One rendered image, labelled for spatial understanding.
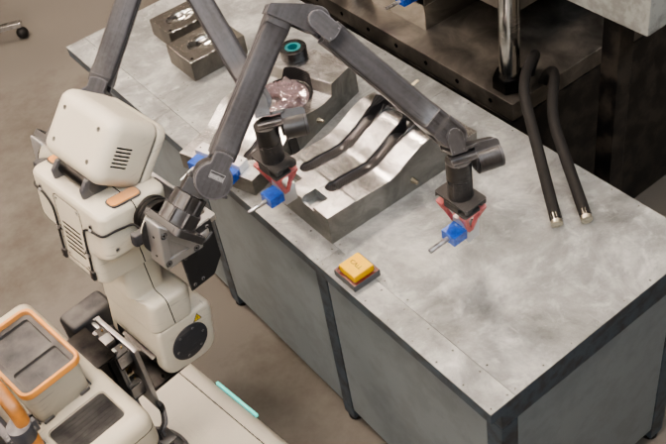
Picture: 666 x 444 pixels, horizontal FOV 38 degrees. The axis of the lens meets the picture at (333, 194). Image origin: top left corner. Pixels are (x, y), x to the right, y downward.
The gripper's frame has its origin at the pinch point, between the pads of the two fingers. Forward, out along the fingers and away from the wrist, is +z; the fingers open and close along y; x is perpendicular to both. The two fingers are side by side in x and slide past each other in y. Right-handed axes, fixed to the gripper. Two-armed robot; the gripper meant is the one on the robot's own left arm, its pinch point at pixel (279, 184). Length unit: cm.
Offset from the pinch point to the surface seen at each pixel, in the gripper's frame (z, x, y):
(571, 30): 18, -114, 3
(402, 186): 11.8, -27.3, -13.6
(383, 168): 6.7, -25.1, -9.2
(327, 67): 5, -43, 33
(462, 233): 0.9, -18.3, -44.1
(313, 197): 8.7, -7.6, -1.8
